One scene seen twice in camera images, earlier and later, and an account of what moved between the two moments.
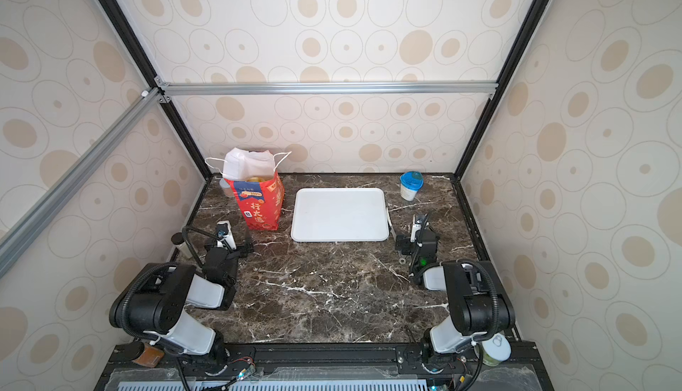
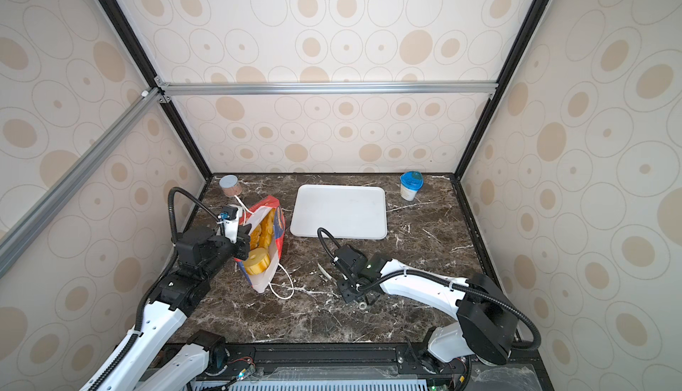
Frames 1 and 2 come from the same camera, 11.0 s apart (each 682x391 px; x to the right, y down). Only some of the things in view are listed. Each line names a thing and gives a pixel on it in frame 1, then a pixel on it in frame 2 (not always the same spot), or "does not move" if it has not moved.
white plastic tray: [339, 215] does not move
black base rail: [325, 366] does not move
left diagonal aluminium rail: [28, 226] does not move
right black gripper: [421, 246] -> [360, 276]
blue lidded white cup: [410, 183] does not move
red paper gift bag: [257, 190] -> [267, 237]
